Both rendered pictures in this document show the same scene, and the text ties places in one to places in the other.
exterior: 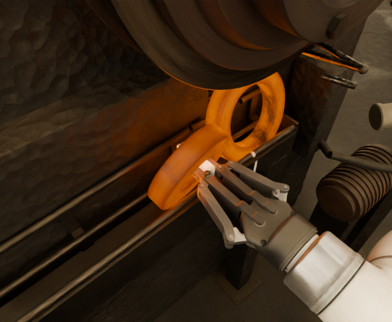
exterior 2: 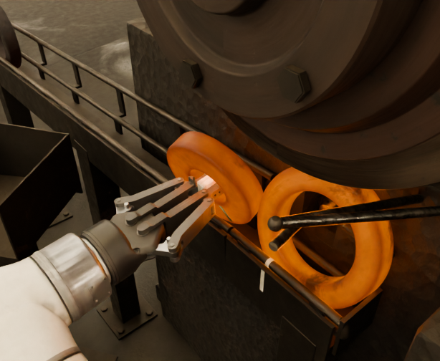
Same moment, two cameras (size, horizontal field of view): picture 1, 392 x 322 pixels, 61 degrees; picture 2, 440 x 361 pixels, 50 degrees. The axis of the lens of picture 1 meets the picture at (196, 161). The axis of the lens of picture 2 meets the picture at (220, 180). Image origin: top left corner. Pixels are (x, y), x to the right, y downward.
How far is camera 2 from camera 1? 63 cm
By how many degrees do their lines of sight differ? 62
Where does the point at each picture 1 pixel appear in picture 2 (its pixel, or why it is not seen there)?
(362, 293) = (17, 266)
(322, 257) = (64, 242)
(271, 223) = (128, 230)
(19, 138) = not seen: hidden behind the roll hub
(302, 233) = (96, 234)
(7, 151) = not seen: hidden behind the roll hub
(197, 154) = (186, 144)
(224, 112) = (279, 181)
